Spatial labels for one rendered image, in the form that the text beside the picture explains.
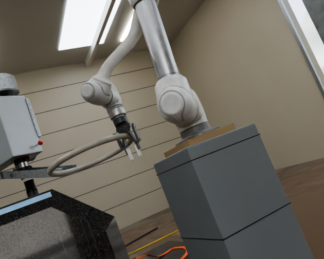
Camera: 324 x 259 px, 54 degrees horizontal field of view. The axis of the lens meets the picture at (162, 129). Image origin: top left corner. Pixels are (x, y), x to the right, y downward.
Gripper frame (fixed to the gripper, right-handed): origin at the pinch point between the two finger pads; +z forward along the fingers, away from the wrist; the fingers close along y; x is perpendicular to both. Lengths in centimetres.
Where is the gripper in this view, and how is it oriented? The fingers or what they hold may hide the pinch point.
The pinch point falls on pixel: (134, 152)
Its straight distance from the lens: 165.8
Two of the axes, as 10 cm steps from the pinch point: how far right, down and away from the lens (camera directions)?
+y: -8.4, 4.5, 3.1
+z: 4.1, 8.9, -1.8
